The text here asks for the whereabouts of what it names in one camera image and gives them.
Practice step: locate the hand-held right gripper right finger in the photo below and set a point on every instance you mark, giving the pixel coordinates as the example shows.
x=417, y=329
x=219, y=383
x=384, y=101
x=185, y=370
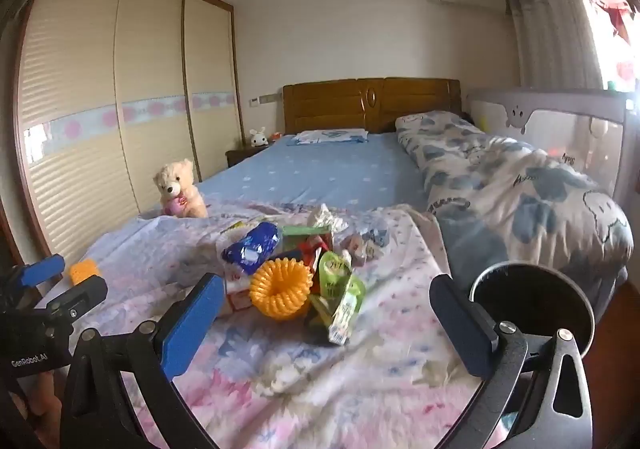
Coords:
x=460, y=324

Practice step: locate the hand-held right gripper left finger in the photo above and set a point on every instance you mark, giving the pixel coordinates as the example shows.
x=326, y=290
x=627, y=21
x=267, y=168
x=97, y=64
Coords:
x=195, y=324

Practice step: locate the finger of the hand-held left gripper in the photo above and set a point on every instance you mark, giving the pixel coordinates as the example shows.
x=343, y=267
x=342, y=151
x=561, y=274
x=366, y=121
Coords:
x=42, y=270
x=82, y=296

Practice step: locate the orange wrapper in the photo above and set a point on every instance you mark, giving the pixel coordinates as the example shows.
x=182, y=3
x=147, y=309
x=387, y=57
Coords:
x=237, y=299

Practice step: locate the round black trash bin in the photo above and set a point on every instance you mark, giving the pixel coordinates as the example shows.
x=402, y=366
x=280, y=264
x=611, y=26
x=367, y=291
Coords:
x=530, y=299

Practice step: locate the blue plastic wrapper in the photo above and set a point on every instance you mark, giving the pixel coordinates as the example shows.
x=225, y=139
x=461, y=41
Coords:
x=250, y=244

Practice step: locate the green and white packet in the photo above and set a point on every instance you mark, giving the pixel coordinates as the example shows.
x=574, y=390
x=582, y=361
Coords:
x=342, y=324

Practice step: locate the white paper scrap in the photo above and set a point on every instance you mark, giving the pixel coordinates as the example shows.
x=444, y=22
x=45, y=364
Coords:
x=367, y=244

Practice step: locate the green drink pouch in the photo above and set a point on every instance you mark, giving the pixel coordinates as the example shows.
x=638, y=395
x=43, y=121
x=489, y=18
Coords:
x=332, y=279

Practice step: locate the green carton box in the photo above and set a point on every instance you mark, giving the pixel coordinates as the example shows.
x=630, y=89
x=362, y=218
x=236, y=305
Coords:
x=300, y=230

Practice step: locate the red packet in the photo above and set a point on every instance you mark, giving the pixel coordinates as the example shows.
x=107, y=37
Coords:
x=320, y=256

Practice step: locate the white tissue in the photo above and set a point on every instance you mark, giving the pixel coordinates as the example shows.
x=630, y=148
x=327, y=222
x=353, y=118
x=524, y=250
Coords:
x=322, y=219

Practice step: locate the orange textured block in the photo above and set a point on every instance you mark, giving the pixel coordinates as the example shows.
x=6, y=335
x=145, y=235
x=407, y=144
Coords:
x=84, y=271

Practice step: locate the pink floral blanket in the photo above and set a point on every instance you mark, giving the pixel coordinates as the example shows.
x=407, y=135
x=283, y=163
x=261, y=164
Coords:
x=350, y=379

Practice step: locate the beige teddy bear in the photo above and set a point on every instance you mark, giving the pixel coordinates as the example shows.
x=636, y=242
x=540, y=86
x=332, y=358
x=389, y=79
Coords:
x=172, y=179

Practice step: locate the white and blue printed quilt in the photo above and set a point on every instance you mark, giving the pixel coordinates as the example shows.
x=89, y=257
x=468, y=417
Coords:
x=500, y=179

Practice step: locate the dark wooden nightstand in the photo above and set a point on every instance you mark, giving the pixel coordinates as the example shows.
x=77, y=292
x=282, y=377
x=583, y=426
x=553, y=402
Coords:
x=240, y=156

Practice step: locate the white rabbit toy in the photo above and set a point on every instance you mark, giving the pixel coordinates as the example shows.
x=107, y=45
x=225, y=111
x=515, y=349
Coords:
x=258, y=138

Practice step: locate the cream slatted wardrobe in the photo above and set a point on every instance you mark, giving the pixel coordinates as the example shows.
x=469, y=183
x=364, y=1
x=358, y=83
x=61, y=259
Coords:
x=90, y=79

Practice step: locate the blue bed sheet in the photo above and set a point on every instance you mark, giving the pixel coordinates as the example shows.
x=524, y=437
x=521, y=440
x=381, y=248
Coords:
x=325, y=169

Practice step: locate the blue patterned pillow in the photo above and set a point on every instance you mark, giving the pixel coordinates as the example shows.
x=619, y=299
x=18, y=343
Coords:
x=330, y=136

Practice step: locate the white hanging toy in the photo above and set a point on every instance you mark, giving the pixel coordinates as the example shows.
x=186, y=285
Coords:
x=598, y=128

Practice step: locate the wooden bed headboard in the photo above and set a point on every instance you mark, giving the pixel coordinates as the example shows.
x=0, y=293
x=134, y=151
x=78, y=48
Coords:
x=330, y=104

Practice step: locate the grey patterned curtain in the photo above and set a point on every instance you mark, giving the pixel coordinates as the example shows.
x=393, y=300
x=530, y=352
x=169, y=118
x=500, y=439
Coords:
x=555, y=29

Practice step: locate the red hanging cloth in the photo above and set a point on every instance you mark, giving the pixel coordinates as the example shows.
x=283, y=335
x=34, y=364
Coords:
x=612, y=4

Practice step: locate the grey wall switch panel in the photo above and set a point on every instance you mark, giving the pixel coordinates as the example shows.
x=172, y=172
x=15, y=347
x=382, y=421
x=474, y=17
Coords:
x=268, y=98

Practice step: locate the grey mesh bed guard rail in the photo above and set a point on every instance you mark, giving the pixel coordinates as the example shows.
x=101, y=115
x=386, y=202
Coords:
x=550, y=101

